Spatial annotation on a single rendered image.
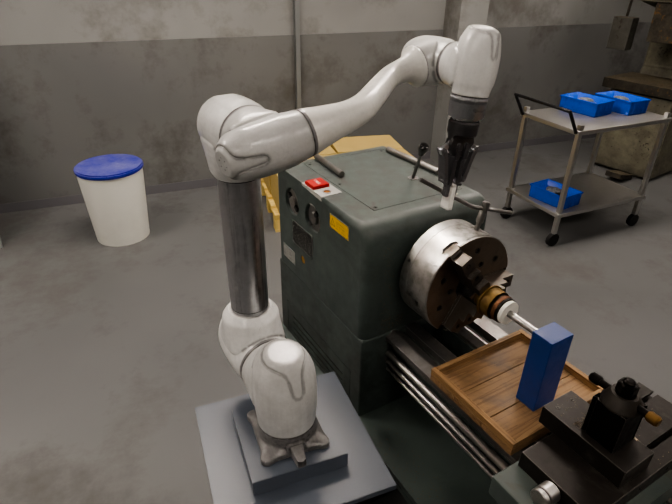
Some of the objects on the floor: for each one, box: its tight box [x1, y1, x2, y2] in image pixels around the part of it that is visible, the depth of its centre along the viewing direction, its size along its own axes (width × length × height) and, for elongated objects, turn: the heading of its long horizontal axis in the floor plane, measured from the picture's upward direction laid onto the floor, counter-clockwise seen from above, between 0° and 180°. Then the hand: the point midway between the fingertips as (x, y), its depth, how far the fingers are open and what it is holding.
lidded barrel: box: [73, 154, 150, 247], centre depth 386 cm, size 47×47×57 cm
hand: (448, 196), depth 136 cm, fingers closed
